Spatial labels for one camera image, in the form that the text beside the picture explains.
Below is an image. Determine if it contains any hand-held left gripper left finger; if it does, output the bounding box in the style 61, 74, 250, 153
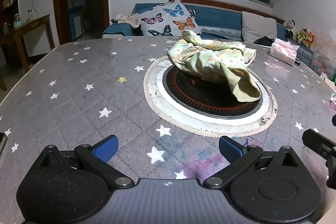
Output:
39, 135, 135, 189

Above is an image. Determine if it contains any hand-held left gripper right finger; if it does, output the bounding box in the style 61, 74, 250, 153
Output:
203, 135, 303, 188

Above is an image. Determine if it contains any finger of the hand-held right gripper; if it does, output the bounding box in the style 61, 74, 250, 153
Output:
302, 129, 336, 161
326, 158, 336, 187

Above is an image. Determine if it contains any patterned yellow-green child garment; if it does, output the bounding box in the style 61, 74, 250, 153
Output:
167, 30, 262, 103

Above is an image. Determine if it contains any black round induction cooker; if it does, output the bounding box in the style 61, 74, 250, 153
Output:
162, 65, 263, 119

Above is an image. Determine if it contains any grey star-print tablecloth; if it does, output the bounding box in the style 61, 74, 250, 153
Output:
0, 36, 336, 224

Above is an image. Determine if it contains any clear plastic storage box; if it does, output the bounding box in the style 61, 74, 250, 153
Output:
311, 50, 336, 76

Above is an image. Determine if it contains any pink tissue pack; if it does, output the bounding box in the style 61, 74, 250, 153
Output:
268, 38, 300, 65

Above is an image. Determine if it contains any orange plush toy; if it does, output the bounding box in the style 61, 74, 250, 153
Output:
304, 31, 316, 49

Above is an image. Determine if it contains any smartphone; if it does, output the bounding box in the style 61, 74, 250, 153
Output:
0, 132, 8, 157

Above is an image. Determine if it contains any yellow plush toy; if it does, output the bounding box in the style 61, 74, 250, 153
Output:
295, 28, 309, 45

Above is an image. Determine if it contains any black cloth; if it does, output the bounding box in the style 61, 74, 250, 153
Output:
253, 36, 275, 47

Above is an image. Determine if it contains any panda plush toy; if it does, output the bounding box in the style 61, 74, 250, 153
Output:
285, 19, 297, 39

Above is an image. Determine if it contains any grey cushion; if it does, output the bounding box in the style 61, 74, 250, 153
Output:
241, 11, 278, 43

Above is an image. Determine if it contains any blue and white cabinet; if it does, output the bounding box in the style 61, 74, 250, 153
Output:
68, 6, 84, 41

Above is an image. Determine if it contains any blue sofa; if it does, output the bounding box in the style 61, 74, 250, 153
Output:
102, 2, 315, 56

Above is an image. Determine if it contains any beige crumpled cloth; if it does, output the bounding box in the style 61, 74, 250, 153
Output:
112, 13, 141, 29

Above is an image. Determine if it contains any butterfly print pillow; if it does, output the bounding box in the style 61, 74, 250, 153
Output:
131, 0, 202, 37

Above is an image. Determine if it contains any wooden side table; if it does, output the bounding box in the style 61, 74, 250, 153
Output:
0, 14, 55, 73

